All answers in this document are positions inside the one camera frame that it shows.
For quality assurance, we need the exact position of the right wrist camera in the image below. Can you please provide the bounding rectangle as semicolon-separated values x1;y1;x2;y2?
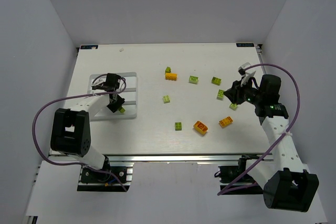
238;62;256;87

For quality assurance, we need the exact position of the orange curved lego brick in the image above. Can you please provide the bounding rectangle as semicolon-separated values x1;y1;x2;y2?
193;121;208;135

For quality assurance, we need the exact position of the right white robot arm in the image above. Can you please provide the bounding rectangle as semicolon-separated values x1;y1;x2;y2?
224;74;319;212

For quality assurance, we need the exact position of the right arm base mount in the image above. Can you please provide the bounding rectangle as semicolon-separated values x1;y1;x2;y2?
214;155;271;195

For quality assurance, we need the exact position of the left blue label sticker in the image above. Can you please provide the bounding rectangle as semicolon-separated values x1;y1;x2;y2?
80;45;98;50

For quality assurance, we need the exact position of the light green lego brick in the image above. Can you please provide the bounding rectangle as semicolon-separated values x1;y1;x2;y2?
188;76;198;84
163;95;171;103

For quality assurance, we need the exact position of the blue label sticker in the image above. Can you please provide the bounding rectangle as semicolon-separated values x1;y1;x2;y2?
80;45;98;50
236;42;255;48

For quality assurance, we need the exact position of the white compartment tray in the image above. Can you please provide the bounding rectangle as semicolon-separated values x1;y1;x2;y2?
91;72;138;121

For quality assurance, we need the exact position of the pale green lego brick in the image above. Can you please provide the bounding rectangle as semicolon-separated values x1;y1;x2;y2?
229;103;237;110

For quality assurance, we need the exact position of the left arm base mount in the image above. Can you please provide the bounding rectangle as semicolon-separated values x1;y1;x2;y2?
77;164;133;193

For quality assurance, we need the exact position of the long orange lego brick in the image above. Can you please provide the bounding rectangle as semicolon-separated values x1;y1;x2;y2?
165;73;177;81

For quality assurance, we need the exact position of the right blue label sticker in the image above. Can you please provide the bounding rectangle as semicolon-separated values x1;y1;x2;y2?
236;42;255;48

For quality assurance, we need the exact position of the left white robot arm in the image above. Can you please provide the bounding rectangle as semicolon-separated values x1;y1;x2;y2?
50;73;127;172

